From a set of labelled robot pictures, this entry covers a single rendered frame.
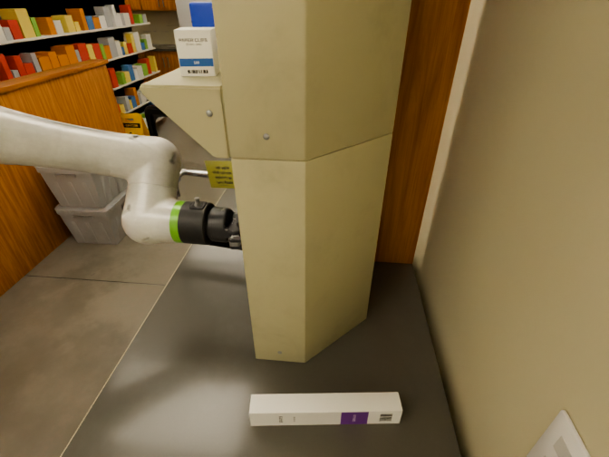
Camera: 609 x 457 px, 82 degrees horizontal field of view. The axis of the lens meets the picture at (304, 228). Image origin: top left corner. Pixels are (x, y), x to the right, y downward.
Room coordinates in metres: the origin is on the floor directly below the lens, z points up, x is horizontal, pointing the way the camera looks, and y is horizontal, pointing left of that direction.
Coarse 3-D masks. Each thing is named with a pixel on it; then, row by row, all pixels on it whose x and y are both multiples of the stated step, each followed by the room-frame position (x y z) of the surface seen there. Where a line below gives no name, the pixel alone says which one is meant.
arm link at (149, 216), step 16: (128, 192) 0.65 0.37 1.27; (144, 192) 0.64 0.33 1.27; (160, 192) 0.65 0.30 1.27; (176, 192) 0.69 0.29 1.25; (128, 208) 0.62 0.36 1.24; (144, 208) 0.62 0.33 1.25; (160, 208) 0.62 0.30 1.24; (176, 208) 0.62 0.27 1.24; (128, 224) 0.60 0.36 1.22; (144, 224) 0.60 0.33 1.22; (160, 224) 0.60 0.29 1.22; (176, 224) 0.60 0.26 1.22; (144, 240) 0.60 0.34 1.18; (160, 240) 0.60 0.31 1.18; (176, 240) 0.60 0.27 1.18
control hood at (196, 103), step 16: (160, 80) 0.52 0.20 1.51; (176, 80) 0.52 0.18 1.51; (192, 80) 0.52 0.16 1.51; (208, 80) 0.52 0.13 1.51; (160, 96) 0.49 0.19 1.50; (176, 96) 0.49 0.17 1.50; (192, 96) 0.48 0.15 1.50; (208, 96) 0.48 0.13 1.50; (176, 112) 0.49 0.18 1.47; (192, 112) 0.48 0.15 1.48; (208, 112) 0.48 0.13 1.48; (224, 112) 0.48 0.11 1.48; (192, 128) 0.48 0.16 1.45; (208, 128) 0.48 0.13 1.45; (224, 128) 0.48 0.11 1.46; (208, 144) 0.48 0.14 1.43; (224, 144) 0.48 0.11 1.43
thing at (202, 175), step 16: (160, 128) 0.85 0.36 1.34; (176, 128) 0.84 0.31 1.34; (176, 144) 0.85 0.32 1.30; (192, 144) 0.83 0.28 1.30; (192, 160) 0.84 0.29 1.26; (208, 160) 0.83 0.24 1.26; (224, 160) 0.81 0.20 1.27; (192, 176) 0.84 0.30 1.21; (208, 176) 0.83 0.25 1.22; (224, 176) 0.82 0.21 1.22; (192, 192) 0.84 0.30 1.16; (208, 192) 0.83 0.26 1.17; (224, 192) 0.82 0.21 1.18
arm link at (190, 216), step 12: (192, 204) 0.63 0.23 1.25; (204, 204) 0.63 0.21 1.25; (180, 216) 0.61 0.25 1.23; (192, 216) 0.60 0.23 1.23; (204, 216) 0.60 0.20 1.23; (180, 228) 0.59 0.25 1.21; (192, 228) 0.59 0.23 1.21; (204, 228) 0.59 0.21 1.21; (192, 240) 0.59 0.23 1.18; (204, 240) 0.59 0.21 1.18
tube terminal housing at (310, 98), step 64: (256, 0) 0.47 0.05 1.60; (320, 0) 0.48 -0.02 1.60; (384, 0) 0.56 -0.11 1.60; (256, 64) 0.48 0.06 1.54; (320, 64) 0.49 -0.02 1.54; (384, 64) 0.57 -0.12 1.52; (256, 128) 0.48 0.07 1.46; (320, 128) 0.49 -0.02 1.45; (384, 128) 0.58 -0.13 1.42; (256, 192) 0.48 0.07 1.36; (320, 192) 0.49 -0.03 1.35; (256, 256) 0.48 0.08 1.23; (320, 256) 0.49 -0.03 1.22; (256, 320) 0.48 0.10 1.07; (320, 320) 0.50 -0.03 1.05
